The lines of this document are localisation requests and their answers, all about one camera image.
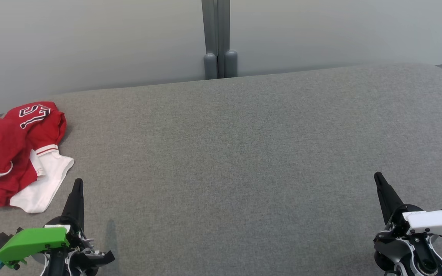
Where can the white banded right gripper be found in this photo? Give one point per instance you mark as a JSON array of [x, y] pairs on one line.
[[436, 222]]

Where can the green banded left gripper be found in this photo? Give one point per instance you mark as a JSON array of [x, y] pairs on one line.
[[33, 239]]

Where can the grey fabric sofa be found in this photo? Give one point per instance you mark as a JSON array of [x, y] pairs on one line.
[[225, 153]]

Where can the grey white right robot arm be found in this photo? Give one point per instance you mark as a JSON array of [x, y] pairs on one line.
[[422, 253]]

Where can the grey partition frame post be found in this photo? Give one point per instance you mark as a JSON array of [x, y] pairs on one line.
[[210, 65]]

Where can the red jersey with white sleeves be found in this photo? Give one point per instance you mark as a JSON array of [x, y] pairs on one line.
[[48, 180]]

